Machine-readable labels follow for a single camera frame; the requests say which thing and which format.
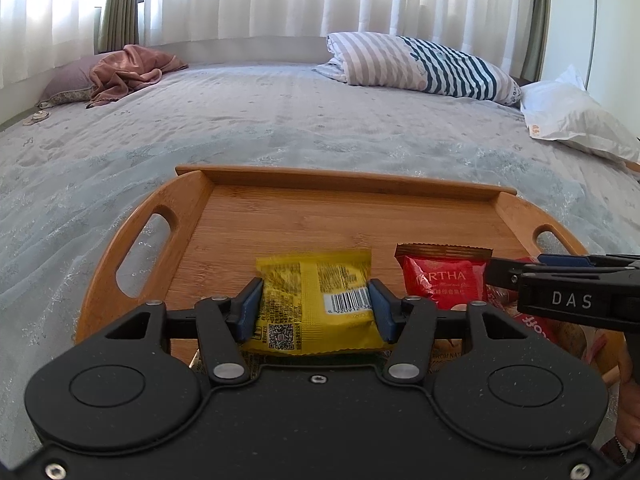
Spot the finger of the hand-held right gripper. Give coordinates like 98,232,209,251
537,254,640,270
485,257,543,292

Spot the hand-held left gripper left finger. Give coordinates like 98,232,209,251
105,276,266,387

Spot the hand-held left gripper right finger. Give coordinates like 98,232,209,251
367,279,521,386

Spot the yellow snack packet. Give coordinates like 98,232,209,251
240,249,396,357

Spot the square red snack packet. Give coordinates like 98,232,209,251
395,242,493,313

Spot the wooden tray with handles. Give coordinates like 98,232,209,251
75,164,618,386

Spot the person's right hand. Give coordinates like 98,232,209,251
617,345,640,456

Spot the red biscuit packet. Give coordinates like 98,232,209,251
487,284,563,348

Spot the white pillow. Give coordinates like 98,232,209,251
520,65,640,163

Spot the striped pillow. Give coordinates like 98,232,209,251
312,31,523,107

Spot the green curtain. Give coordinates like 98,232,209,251
520,0,556,81
95,0,146,53

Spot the white wardrobe door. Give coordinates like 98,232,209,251
545,0,640,111

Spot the pink cloth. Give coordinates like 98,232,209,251
86,44,190,108

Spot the mauve pillow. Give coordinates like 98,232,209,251
37,54,108,110

